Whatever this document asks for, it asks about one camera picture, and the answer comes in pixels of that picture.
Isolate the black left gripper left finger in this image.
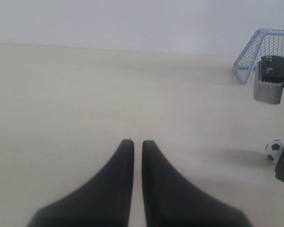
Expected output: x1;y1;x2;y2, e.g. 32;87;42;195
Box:
28;139;134;227

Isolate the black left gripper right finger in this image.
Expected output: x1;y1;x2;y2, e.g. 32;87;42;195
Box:
142;140;252;227

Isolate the small black white soccer ball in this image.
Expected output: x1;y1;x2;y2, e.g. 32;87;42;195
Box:
265;140;284;165

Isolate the light blue miniature goal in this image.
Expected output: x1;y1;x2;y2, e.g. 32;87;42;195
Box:
233;28;284;85

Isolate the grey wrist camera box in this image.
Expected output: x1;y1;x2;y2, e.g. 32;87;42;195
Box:
253;62;284;105

